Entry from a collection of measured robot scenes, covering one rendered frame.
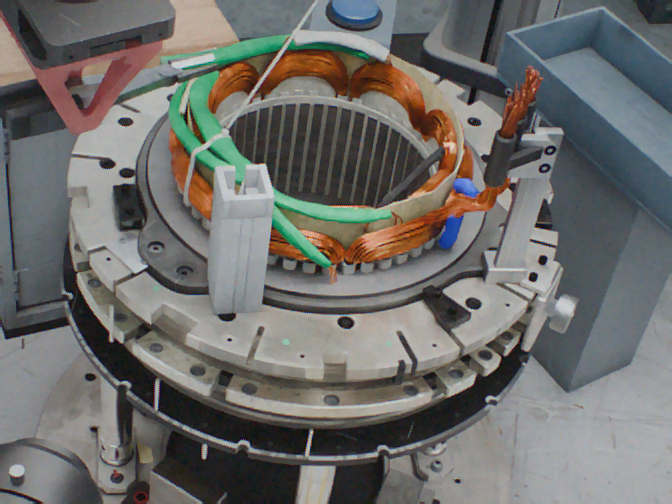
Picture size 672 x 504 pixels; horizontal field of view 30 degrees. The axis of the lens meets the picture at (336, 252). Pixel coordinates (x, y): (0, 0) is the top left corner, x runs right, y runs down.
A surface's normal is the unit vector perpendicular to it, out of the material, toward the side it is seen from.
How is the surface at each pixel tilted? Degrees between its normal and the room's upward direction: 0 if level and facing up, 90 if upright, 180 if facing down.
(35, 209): 90
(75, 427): 0
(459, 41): 90
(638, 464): 0
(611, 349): 90
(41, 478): 15
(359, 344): 0
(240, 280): 90
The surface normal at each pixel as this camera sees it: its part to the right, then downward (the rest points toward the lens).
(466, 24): -0.40, 0.60
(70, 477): 0.66, -0.46
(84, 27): 0.16, -0.62
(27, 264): 0.40, 0.67
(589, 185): -0.84, 0.29
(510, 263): 0.13, 0.70
